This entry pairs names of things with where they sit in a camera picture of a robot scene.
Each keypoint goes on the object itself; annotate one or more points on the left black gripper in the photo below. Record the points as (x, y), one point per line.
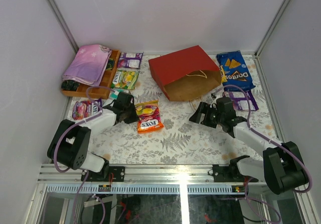
(129, 114)

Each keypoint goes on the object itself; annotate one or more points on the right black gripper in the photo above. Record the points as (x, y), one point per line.
(204, 108)

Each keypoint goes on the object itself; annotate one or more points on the orange fruits candy packet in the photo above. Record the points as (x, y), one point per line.
(149, 118)

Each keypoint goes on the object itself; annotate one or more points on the teal candy packet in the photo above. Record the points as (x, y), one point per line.
(114, 94)

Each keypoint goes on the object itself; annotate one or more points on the yellow candy packet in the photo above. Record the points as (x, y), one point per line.
(222, 75)

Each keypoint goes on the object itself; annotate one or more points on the yellow green snack packet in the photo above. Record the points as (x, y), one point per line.
(125, 79)

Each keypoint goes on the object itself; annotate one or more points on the red paper bag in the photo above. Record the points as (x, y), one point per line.
(186, 74)

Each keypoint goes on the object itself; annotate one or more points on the purple snack packet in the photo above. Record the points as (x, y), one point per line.
(130, 60)
(242, 102)

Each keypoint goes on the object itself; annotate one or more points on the blue snack packet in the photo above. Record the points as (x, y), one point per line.
(235, 71)

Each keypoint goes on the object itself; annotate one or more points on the purple berries candy packet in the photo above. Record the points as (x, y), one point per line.
(85, 108)

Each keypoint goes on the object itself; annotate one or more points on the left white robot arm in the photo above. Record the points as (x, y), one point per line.
(69, 146)

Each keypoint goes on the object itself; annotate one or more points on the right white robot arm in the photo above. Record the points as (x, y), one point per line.
(282, 167)

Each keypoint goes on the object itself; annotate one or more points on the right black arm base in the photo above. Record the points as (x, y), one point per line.
(225, 172)

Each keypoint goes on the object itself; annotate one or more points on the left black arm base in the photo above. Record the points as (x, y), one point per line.
(108, 174)

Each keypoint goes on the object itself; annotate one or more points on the floral table mat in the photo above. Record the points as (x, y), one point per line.
(178, 142)

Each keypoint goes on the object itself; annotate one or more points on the orange wooden organizer tray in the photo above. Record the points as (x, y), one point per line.
(106, 81)

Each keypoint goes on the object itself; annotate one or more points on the folded purple cloth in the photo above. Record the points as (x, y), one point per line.
(88, 65)

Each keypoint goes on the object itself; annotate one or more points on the dark patterned item in tray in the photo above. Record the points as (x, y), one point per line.
(69, 85)

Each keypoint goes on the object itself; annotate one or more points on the aluminium front rail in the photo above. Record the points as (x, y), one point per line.
(137, 174)

